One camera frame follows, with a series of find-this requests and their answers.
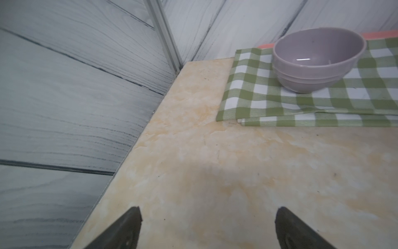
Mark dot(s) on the green checkered cloth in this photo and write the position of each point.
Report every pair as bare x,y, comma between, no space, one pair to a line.
366,97

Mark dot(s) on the purple bowl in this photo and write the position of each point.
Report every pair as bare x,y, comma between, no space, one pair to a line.
313,59

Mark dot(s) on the left aluminium frame post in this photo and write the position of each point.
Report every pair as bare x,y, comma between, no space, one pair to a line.
163,30

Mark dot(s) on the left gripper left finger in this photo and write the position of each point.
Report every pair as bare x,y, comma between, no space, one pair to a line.
122,234

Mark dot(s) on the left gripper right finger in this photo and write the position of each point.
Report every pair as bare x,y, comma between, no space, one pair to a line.
293,233

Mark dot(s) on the pink tray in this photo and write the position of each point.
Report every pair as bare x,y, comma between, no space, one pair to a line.
367,36

